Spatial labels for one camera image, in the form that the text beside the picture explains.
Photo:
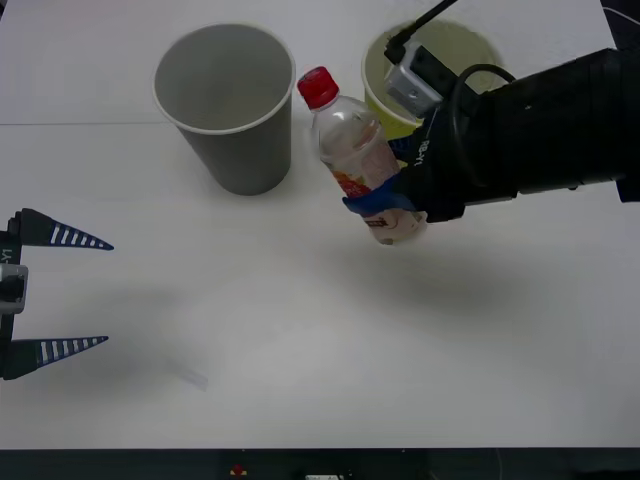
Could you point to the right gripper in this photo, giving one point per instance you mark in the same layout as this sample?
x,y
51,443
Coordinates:
x,y
460,165

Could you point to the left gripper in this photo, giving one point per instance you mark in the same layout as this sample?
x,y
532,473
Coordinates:
x,y
10,250

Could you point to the clear bottle with red cap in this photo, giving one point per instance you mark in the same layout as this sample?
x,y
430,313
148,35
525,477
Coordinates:
x,y
350,140

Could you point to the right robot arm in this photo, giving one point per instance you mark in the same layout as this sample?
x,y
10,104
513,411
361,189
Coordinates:
x,y
575,125

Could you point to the yellow-green plastic waste bin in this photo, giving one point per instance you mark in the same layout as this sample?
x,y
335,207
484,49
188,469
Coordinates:
x,y
380,107

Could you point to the grey plastic waste bin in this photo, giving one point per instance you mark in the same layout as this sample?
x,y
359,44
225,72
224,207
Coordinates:
x,y
235,150

